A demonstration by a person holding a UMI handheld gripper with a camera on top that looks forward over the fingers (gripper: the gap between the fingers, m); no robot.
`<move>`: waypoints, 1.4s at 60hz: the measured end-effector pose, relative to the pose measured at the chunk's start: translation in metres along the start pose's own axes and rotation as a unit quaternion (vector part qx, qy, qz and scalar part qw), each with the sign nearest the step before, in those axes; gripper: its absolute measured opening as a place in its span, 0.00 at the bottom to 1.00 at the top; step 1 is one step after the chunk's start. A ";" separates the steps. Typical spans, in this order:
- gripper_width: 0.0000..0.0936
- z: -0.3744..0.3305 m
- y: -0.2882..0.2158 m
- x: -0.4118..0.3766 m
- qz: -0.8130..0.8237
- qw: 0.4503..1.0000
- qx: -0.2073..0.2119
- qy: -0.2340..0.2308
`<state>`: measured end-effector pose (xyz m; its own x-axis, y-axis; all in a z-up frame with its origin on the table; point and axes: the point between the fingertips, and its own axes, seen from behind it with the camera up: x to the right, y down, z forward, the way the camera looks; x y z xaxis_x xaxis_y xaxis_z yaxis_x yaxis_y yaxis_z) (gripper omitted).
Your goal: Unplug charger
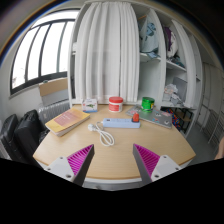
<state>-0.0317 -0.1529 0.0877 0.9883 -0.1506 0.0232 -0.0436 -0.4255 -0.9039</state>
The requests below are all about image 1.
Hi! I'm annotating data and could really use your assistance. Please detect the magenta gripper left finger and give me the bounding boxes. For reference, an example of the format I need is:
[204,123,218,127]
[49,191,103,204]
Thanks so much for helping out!
[45,144,95,186]

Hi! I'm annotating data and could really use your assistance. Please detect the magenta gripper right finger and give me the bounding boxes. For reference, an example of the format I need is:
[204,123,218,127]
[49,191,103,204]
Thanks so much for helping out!
[133,144,181,185]

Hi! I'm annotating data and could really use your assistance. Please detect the red orange charger plug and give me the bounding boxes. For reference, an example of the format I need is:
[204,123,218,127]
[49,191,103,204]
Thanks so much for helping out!
[132,113,139,123]

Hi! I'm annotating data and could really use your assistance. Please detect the yellow pink book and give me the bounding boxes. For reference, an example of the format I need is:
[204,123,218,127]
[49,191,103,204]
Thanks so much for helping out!
[45,107,90,137]

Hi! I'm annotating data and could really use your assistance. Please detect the grey laptop with stickers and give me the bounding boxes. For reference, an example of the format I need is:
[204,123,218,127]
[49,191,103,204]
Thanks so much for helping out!
[126,105,172,128]

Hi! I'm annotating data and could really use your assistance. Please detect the colourful box under shelf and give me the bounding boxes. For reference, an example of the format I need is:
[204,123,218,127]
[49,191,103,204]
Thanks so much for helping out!
[163,108,186,132]

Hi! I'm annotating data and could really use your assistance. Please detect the light blue power strip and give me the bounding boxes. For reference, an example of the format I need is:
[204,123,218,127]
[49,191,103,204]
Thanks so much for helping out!
[103,118,140,128]

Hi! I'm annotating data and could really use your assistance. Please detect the black bag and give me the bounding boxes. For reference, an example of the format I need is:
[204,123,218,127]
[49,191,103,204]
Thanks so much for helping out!
[15,110,49,158]

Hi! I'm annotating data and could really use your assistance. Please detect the white radiator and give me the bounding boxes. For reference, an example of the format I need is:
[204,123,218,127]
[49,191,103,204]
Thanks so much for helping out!
[38,100,70,124]

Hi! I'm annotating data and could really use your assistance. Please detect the green metal can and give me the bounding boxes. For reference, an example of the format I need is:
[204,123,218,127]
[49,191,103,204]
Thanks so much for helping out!
[141,97,155,111]

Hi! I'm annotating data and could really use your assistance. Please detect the small white card box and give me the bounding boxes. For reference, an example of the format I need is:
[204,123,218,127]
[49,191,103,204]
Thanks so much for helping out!
[82,99,97,113]

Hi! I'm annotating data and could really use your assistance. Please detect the red lidded white jar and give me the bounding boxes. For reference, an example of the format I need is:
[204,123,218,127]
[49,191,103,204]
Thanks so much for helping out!
[109,97,123,112]

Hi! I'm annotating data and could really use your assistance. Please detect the black suitcase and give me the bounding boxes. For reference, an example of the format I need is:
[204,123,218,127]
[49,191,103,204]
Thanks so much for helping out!
[0,114,18,160]

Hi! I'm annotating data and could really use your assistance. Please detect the white shelving unit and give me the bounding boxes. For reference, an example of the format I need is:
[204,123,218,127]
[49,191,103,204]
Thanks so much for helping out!
[68,0,204,134]

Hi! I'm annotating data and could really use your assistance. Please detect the black framed window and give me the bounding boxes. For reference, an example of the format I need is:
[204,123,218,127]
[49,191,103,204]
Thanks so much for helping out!
[10,19,75,94]

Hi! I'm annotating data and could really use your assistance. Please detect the white curtain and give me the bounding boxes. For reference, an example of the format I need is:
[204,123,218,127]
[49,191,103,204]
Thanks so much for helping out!
[74,2,140,103]

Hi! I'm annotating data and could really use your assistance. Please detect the hanging clothes on shelf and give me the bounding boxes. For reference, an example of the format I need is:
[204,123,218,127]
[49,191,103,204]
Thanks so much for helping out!
[138,15,159,59]

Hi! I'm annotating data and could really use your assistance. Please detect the white power strip cable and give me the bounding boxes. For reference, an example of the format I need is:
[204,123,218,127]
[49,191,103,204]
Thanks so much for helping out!
[87,121,116,148]

